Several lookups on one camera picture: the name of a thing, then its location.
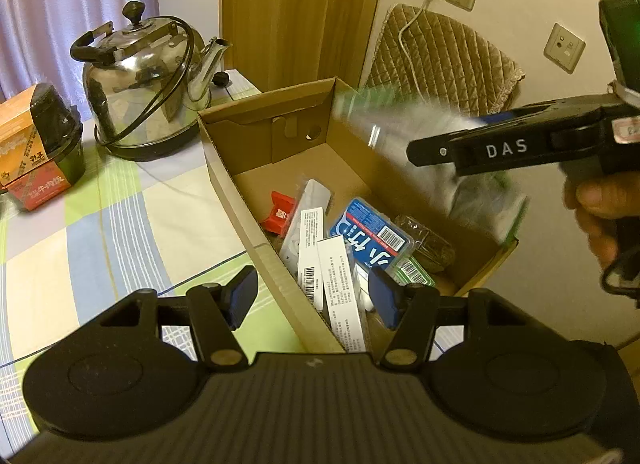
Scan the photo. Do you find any green narrow package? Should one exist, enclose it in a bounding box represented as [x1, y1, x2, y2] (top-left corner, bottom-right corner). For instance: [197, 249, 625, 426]
[392, 257, 436, 288]

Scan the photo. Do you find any clear plastic wire bag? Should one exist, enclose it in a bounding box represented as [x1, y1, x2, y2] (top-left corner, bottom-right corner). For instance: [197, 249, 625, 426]
[394, 215, 456, 273]

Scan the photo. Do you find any silver green foil pouch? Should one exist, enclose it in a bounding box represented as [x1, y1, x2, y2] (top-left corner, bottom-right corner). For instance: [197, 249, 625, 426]
[334, 86, 528, 244]

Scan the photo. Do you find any long white ointment box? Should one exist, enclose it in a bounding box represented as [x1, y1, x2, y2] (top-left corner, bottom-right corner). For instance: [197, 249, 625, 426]
[317, 236, 367, 352]

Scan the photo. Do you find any red small packet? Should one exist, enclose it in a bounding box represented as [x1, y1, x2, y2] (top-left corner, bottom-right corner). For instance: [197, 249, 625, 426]
[260, 191, 296, 237]

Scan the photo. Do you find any white tube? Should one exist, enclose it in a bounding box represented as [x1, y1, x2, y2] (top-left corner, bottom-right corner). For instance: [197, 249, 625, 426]
[279, 179, 331, 276]

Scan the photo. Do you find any white square night light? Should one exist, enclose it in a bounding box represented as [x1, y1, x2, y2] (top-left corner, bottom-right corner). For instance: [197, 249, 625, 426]
[354, 264, 375, 313]

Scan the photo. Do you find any white green medicine box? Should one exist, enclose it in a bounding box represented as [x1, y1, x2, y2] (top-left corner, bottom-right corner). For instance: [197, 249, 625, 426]
[297, 207, 324, 313]

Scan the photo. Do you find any person's right hand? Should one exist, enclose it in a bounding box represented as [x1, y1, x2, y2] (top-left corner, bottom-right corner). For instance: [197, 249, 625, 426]
[563, 172, 640, 269]

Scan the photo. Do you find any checkered tablecloth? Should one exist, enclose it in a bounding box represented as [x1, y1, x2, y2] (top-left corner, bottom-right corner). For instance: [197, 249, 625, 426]
[0, 69, 312, 450]

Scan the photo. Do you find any brown cardboard box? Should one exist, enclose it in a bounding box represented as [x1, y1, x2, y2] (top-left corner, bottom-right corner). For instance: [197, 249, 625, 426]
[200, 78, 518, 354]

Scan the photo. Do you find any quilted beige chair cover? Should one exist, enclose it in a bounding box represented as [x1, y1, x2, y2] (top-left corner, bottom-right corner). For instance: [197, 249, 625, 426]
[364, 4, 525, 117]

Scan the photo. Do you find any black instant meal bowl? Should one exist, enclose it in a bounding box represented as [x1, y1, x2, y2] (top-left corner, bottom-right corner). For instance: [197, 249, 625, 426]
[1, 83, 86, 211]

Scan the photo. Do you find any stainless steel kettle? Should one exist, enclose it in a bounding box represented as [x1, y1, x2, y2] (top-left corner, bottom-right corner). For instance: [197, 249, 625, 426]
[70, 0, 231, 161]

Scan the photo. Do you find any purple sheer curtain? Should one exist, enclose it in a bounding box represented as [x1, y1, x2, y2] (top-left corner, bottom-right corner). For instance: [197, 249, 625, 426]
[1, 0, 158, 120]

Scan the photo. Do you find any wall data socket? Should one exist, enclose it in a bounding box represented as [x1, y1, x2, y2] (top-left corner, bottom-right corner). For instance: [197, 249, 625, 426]
[544, 22, 586, 74]

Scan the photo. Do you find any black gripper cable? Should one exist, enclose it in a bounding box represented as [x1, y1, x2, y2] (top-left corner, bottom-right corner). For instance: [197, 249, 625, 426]
[598, 253, 640, 300]

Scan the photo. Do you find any white charger cable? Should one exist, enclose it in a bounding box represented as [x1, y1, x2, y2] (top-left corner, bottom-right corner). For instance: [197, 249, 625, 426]
[397, 0, 434, 95]

